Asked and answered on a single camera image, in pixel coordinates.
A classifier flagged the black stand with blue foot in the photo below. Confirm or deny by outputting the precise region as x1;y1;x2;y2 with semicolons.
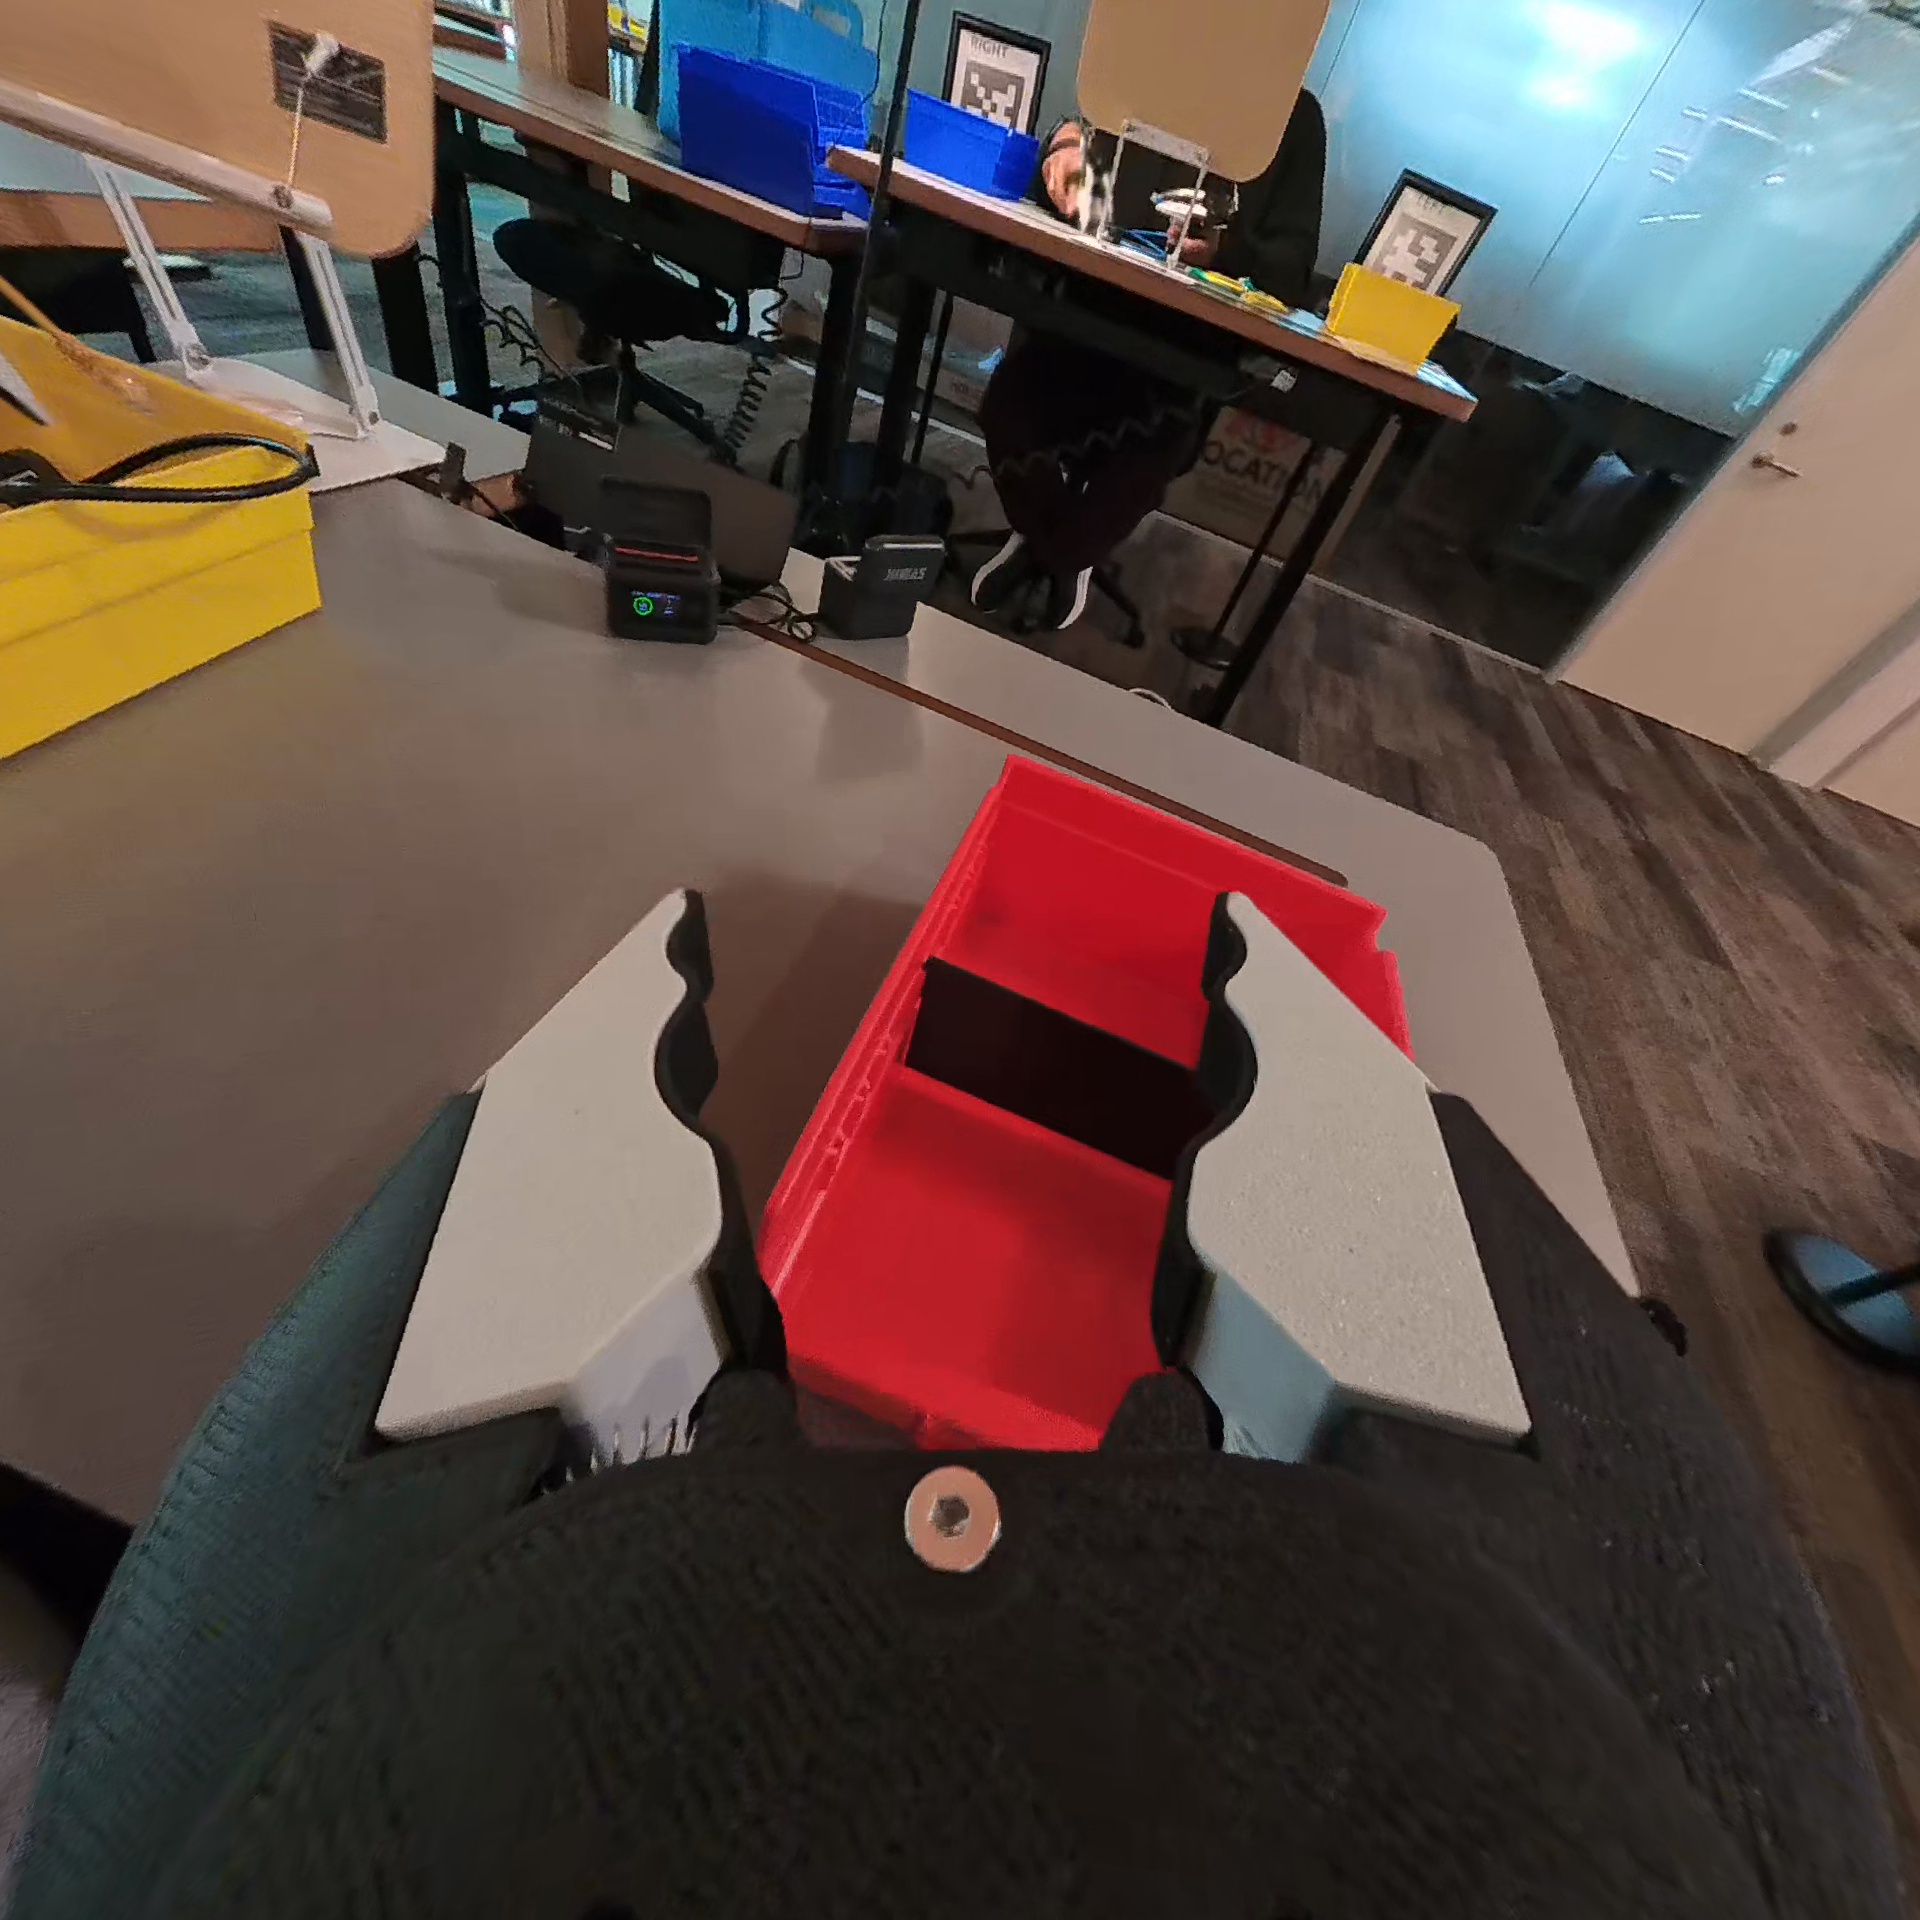
1762;1229;1920;1370

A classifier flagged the black red bin divider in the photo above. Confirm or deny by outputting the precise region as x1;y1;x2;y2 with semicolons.
903;955;1221;1181

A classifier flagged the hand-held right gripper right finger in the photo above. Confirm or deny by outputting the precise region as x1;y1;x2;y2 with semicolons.
1153;889;1537;1460

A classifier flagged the large yellow plastic bin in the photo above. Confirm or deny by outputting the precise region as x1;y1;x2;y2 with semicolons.
0;315;324;762

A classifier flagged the framed black white marker sign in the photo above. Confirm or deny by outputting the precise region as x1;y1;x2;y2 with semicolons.
942;12;1052;136
1353;167;1500;301

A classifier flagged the dark grey floor box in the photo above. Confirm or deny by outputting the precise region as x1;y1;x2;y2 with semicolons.
516;376;804;591

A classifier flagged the black ethernet cable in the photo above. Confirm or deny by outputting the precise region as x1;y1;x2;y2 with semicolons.
0;432;319;507

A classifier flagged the black battery charger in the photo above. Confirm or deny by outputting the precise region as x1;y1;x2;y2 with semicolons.
815;532;951;643

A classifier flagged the light blue tote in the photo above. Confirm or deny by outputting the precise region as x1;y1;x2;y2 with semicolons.
655;0;881;91

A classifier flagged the white panel stand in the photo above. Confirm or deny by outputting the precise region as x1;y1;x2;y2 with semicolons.
0;79;452;497

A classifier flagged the black tripod pole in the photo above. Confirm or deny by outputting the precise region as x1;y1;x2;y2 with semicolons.
830;0;927;549

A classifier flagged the desk with brown edge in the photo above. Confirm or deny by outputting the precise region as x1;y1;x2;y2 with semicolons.
431;41;876;415
830;141;1482;731

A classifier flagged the black office chair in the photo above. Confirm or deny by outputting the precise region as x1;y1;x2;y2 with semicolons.
492;215;759;443

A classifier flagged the red plastic bin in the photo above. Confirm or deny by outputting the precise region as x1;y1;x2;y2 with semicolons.
755;754;1415;1457

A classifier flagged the small yellow plastic bin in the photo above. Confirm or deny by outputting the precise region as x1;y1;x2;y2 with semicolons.
1324;263;1460;372

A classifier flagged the cardboard box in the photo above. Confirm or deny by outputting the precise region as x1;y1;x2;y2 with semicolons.
1161;403;1339;544

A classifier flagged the white door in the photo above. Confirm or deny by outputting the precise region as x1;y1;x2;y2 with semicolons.
1549;276;1920;789

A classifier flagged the black charging case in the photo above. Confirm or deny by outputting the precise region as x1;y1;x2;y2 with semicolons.
598;479;725;647

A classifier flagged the dark blue plastic bin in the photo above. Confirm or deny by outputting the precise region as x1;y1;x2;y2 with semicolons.
675;47;876;219
900;87;1039;201

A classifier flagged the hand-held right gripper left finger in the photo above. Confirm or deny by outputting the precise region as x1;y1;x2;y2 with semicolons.
372;884;789;1450

